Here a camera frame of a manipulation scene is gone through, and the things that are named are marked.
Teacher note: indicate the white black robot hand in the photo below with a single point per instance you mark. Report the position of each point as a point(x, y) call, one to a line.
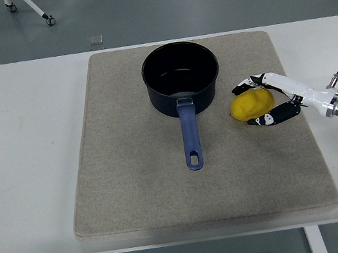
point(293, 88)

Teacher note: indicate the white stand leg with caster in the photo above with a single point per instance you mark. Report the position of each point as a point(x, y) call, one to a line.
point(11, 6)
point(36, 7)

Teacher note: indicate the white table leg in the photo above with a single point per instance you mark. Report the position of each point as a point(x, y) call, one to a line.
point(315, 241)

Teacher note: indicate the small clear floor plate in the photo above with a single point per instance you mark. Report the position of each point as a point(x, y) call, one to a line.
point(95, 39)

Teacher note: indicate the beige fabric mat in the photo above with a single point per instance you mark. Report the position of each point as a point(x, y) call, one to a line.
point(134, 188)

